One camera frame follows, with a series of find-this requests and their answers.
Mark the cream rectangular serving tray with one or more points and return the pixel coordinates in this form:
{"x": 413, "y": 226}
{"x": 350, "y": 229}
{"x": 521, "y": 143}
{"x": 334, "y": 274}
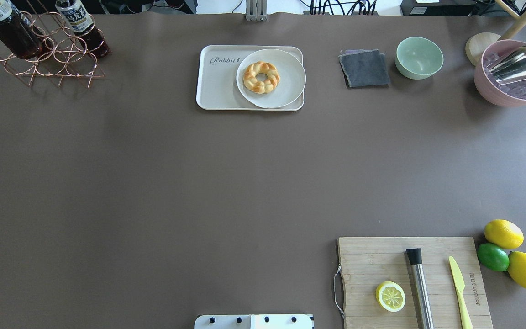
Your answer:
{"x": 217, "y": 86}

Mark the green lime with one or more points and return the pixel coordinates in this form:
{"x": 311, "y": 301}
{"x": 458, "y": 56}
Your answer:
{"x": 493, "y": 257}

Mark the white round plate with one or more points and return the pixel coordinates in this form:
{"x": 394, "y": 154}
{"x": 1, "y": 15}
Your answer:
{"x": 291, "y": 78}

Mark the round wooden stand base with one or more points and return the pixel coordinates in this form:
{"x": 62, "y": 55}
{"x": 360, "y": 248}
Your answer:
{"x": 476, "y": 45}

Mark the halved lemon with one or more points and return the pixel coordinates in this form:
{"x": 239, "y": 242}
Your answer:
{"x": 390, "y": 296}

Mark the pink ice bowl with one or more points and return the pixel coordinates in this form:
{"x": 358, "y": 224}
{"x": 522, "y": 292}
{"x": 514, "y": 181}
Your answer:
{"x": 485, "y": 84}

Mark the grey folded cloth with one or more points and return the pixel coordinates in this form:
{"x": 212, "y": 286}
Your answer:
{"x": 364, "y": 68}

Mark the yellow plastic knife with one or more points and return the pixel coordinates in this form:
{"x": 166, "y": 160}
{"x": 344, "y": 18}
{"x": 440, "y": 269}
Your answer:
{"x": 459, "y": 285}

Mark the metal ice scoop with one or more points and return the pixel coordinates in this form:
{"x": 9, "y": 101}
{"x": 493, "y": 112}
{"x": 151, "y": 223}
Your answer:
{"x": 511, "y": 69}

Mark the yellow lemon upper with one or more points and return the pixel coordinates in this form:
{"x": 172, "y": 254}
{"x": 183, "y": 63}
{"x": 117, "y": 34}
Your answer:
{"x": 504, "y": 234}

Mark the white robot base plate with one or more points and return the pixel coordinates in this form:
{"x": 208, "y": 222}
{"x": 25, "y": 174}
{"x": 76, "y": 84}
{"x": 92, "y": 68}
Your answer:
{"x": 255, "y": 321}

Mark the tea bottle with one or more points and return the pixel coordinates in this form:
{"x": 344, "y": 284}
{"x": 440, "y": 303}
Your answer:
{"x": 16, "y": 34}
{"x": 83, "y": 26}

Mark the mint green bowl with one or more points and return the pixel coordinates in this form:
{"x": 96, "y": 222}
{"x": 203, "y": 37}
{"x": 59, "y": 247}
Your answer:
{"x": 418, "y": 58}

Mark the steel muddler black tip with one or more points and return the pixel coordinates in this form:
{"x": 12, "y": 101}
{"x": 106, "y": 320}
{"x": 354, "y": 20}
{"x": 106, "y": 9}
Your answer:
{"x": 415, "y": 259}

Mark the wooden cutting board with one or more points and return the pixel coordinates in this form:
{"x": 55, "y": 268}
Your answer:
{"x": 368, "y": 261}

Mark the copper wire bottle rack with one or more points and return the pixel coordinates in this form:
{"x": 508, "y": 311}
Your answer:
{"x": 65, "y": 56}

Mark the braided ring bread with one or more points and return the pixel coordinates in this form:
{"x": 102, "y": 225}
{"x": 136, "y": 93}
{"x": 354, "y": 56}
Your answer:
{"x": 261, "y": 77}

